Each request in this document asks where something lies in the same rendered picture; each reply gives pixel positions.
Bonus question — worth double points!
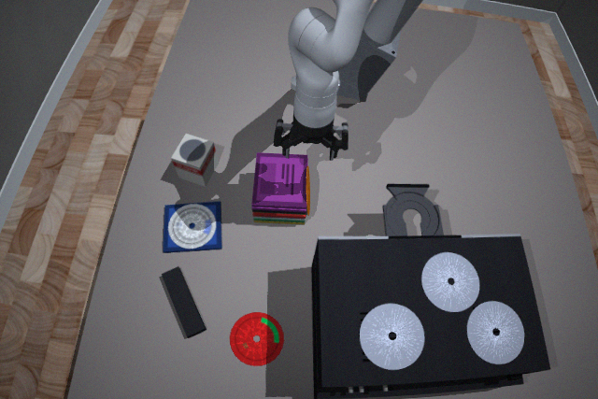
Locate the black flat bar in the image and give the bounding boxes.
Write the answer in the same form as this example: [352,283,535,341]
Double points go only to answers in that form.
[162,267,206,338]

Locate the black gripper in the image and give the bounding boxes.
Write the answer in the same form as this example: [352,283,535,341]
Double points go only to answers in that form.
[274,114,349,161]

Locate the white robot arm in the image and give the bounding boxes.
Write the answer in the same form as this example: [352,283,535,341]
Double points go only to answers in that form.
[288,0,423,128]

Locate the red cd with green label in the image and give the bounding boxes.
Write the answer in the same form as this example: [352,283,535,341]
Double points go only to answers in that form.
[230,312,284,366]

